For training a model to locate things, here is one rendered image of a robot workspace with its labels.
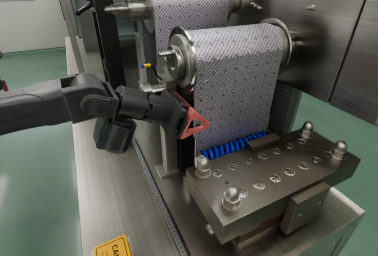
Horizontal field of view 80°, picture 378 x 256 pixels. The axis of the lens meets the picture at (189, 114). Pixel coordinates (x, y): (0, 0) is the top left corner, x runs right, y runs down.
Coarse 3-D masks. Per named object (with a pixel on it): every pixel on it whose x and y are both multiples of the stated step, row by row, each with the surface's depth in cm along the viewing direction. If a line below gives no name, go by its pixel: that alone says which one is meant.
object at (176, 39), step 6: (174, 36) 49; (180, 36) 47; (282, 36) 55; (174, 42) 49; (180, 42) 47; (282, 42) 54; (186, 48) 45; (186, 54) 45; (282, 54) 55; (186, 60) 46; (186, 66) 47; (186, 72) 47; (186, 78) 48; (180, 84) 52; (186, 84) 49
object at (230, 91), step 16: (208, 64) 47; (224, 64) 48; (240, 64) 50; (256, 64) 52; (272, 64) 55; (208, 80) 48; (224, 80) 50; (240, 80) 53; (256, 80) 55; (272, 80) 57; (208, 96) 51; (224, 96) 53; (240, 96) 55; (256, 96) 58; (272, 96) 60; (208, 112) 53; (224, 112) 55; (240, 112) 58; (256, 112) 60; (208, 128) 55; (224, 128) 58
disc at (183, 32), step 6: (174, 30) 49; (180, 30) 47; (186, 36) 45; (186, 42) 45; (192, 42) 44; (192, 48) 44; (192, 54) 44; (192, 60) 45; (192, 66) 45; (192, 72) 46; (192, 78) 47; (192, 84) 47; (180, 90) 54; (186, 90) 51; (192, 90) 49
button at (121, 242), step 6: (114, 240) 49; (120, 240) 49; (126, 240) 49; (96, 246) 48; (102, 246) 48; (108, 246) 48; (114, 246) 48; (120, 246) 48; (126, 246) 48; (96, 252) 47; (102, 252) 47; (108, 252) 47; (114, 252) 47; (120, 252) 47; (126, 252) 47
